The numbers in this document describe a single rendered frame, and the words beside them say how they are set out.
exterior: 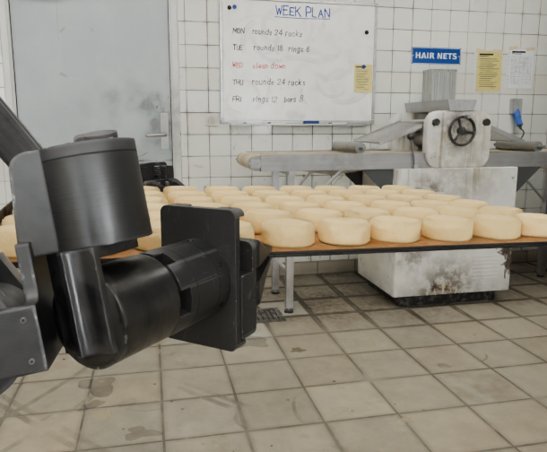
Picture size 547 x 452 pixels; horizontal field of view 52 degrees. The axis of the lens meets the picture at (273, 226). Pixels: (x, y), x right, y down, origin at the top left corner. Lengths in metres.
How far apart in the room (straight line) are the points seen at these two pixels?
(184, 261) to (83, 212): 0.08
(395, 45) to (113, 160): 4.13
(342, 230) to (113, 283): 0.26
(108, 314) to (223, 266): 0.10
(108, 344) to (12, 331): 0.05
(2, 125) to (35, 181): 0.59
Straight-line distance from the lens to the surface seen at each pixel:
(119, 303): 0.31
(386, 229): 0.55
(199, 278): 0.37
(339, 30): 4.25
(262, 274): 0.43
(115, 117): 4.02
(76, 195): 0.32
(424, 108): 3.80
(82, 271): 0.32
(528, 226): 0.65
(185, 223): 0.41
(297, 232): 0.50
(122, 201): 0.32
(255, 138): 4.05
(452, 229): 0.58
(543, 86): 5.03
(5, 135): 0.92
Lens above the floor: 1.11
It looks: 10 degrees down
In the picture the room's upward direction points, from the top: straight up
